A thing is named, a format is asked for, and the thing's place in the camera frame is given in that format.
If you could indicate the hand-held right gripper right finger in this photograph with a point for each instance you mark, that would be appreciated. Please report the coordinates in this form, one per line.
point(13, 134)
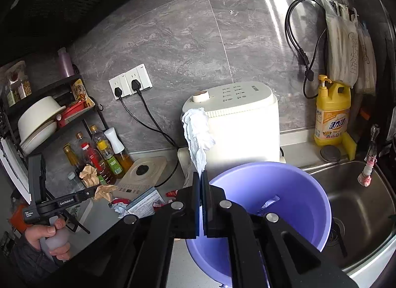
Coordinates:
point(213, 213)

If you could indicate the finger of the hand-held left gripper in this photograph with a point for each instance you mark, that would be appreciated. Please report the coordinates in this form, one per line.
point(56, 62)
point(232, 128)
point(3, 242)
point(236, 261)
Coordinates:
point(91, 193)

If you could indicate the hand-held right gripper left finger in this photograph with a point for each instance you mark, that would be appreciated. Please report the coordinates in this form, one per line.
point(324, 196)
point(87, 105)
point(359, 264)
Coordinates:
point(193, 213)

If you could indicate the brown paper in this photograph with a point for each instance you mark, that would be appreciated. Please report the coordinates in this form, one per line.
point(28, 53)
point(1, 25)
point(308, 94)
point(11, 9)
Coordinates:
point(105, 192)
point(88, 175)

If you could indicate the white tissue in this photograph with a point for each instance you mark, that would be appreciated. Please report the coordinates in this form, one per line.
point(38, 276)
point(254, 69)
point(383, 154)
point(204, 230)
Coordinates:
point(198, 133)

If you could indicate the purple plastic bucket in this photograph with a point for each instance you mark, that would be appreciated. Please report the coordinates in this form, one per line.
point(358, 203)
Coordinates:
point(294, 189)

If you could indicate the person's left forearm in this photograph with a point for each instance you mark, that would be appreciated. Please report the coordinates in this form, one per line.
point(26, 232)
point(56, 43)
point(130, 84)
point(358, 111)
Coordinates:
point(27, 260)

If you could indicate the person's left hand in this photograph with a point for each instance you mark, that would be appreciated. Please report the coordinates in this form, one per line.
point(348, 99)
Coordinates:
point(34, 237)

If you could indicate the white green printed packet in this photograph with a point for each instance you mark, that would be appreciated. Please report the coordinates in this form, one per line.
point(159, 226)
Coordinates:
point(86, 209)

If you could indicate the small clear white-capped bottle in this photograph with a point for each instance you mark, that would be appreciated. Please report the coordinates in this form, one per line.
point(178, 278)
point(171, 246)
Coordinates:
point(73, 181)

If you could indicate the white flat panel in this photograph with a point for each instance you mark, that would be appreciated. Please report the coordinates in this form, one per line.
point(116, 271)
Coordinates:
point(14, 170)

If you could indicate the white and red crumpled wrapper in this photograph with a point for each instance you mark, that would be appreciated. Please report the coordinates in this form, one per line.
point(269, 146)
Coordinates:
point(119, 209)

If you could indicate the green label oil bottle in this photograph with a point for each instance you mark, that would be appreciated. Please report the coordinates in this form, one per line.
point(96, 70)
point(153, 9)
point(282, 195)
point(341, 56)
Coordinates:
point(113, 165)

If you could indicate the red label oil bottle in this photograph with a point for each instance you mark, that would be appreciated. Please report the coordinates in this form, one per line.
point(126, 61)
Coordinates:
point(92, 156)

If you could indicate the white plate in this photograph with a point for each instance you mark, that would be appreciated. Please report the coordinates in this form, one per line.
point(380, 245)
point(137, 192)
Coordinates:
point(37, 142)

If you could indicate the dark gold-capped sauce bottle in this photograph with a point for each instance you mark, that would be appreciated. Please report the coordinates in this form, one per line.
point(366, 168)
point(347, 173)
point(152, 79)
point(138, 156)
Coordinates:
point(71, 156)

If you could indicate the blue and white carton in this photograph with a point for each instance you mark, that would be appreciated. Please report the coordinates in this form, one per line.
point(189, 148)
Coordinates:
point(144, 204)

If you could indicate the silver wrapper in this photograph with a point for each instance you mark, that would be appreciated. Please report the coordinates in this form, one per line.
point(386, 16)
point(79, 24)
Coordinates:
point(269, 203)

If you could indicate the white-capped glass oil dispenser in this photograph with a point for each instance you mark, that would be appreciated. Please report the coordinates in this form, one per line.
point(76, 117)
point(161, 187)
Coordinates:
point(113, 139)

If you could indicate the cream kettle base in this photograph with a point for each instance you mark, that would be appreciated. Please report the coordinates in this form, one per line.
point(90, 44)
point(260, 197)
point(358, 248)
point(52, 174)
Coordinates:
point(145, 170)

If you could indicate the red plate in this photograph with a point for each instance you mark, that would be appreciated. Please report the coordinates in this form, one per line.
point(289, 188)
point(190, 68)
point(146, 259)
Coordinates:
point(72, 114)

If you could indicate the cream air fryer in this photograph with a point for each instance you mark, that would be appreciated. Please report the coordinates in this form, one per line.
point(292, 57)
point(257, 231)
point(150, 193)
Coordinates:
point(244, 133)

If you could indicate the green spice jar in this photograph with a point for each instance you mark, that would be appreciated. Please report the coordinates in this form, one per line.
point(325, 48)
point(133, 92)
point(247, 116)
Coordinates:
point(11, 96)

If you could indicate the black kitchen rack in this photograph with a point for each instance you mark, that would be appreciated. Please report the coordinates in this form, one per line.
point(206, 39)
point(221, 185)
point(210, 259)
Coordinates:
point(58, 88)

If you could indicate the brown spice jar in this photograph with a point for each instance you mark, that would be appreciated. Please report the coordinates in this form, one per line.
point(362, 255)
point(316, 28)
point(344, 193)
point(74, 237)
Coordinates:
point(25, 86)

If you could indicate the yellow snack packet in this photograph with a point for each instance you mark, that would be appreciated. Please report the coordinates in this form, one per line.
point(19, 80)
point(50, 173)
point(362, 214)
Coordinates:
point(80, 91)

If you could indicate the clear plastic box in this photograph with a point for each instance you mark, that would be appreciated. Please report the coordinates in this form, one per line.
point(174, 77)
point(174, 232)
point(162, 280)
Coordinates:
point(15, 73)

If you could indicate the purple bottle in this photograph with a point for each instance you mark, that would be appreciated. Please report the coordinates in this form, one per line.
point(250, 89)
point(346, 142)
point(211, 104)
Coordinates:
point(65, 63)

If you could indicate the round metal lid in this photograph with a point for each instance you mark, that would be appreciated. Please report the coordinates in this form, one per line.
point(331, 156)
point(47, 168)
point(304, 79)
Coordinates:
point(330, 154)

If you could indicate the stainless steel sink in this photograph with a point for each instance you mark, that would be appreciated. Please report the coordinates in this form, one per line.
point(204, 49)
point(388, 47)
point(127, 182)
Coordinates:
point(355, 207)

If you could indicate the yellow sponge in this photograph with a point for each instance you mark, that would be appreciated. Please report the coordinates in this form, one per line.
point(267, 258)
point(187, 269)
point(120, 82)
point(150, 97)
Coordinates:
point(349, 147)

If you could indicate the yellow detergent bottle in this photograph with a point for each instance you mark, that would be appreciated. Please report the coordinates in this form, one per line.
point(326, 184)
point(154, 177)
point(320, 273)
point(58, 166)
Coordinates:
point(332, 114)

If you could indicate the chrome faucet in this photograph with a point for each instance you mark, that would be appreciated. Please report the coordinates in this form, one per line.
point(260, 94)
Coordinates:
point(374, 139)

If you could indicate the white printed hanging bag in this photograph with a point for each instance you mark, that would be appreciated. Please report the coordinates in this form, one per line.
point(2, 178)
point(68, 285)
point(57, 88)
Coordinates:
point(342, 49)
point(366, 59)

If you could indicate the white wall socket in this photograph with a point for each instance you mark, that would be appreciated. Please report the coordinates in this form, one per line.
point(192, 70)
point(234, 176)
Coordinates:
point(142, 74)
point(116, 82)

